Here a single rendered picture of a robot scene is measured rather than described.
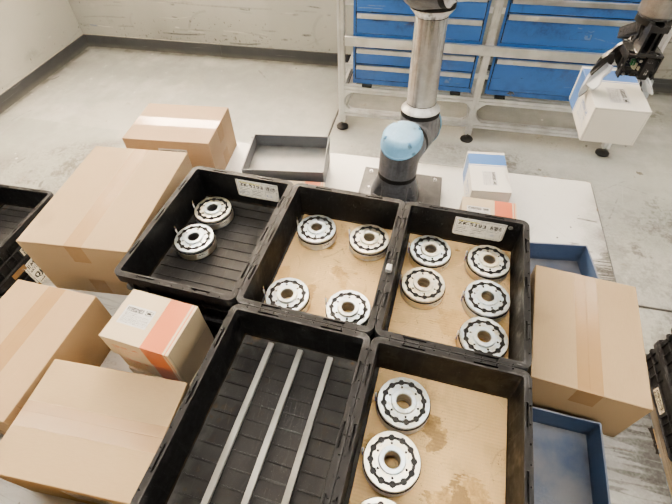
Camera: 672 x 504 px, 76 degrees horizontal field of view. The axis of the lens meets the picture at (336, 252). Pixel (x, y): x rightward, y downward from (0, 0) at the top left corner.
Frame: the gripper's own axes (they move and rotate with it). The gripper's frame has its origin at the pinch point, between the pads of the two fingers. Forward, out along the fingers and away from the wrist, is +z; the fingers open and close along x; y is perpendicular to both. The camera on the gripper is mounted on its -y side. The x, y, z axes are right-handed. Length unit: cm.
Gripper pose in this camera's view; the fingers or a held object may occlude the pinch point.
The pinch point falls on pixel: (609, 97)
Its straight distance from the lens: 131.2
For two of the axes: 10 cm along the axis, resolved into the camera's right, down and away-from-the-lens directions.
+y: -2.1, 7.5, -6.3
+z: 0.2, 6.4, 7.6
